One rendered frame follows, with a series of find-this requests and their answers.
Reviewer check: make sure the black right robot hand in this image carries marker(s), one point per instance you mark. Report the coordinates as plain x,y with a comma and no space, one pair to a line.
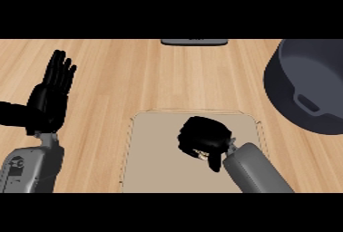
205,136

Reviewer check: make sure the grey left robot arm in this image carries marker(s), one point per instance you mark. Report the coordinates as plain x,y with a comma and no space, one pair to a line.
31,164

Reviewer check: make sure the dark grey flat appliance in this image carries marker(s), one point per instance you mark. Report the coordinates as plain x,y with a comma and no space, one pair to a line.
193,42

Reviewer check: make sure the beige tray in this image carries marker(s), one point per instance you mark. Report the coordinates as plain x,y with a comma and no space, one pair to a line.
159,151

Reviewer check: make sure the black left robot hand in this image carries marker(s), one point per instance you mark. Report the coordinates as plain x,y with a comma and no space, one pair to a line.
48,99

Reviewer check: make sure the dark grey pot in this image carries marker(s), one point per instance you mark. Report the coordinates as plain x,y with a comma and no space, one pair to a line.
307,84

